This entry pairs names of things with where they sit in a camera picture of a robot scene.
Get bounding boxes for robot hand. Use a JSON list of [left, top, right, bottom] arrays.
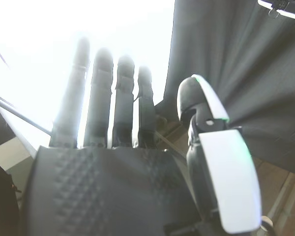
[[22, 36, 263, 236]]

